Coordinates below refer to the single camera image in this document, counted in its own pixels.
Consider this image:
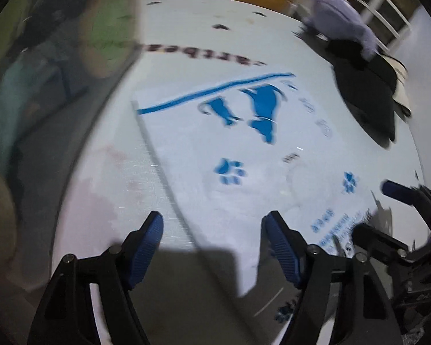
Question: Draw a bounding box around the white blue printed package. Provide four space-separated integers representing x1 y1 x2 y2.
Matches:
132 71 376 344

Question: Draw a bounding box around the purple plush toy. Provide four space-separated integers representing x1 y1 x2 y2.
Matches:
303 0 378 61

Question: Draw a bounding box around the green avocado plush toy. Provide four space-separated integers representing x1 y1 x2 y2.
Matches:
77 0 138 79

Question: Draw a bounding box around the white sun visor cap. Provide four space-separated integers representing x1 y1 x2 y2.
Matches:
382 55 411 118

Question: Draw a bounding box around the black sun visor cap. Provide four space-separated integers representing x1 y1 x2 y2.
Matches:
325 40 397 145

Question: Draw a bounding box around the white drawer cabinet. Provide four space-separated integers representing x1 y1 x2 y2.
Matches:
347 0 420 53

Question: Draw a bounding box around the clear plastic storage bin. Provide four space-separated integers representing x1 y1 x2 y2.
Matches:
0 0 140 290

